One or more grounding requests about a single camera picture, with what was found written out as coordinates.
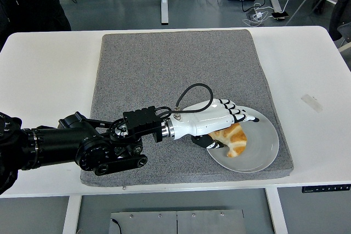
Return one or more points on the black jacket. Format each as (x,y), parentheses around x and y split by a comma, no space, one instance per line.
(341,14)

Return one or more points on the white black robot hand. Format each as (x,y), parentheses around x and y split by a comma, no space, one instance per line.
(208,121)

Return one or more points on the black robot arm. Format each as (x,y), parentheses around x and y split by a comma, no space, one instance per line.
(55,141)

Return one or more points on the golden croissant bread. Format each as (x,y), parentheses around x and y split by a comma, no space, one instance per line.
(236,138)

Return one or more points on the white table leg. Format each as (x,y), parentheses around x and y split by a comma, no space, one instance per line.
(72,214)
(277,212)

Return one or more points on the grey metal plate with screws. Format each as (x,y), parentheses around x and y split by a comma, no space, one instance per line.
(192,223)

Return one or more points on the strip of clear tape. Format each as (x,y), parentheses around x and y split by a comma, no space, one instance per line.
(311,103)

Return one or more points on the grey speckled cushion mat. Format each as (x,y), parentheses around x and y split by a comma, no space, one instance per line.
(164,61)

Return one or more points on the smartphone with orange edge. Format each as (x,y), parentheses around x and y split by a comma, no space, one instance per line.
(280,15)

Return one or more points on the pale grey round plate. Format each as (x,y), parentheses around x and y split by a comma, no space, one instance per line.
(260,146)

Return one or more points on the person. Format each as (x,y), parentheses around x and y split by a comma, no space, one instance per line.
(27,1)

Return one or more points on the black table control panel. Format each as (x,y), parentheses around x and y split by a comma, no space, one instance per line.
(326,189)

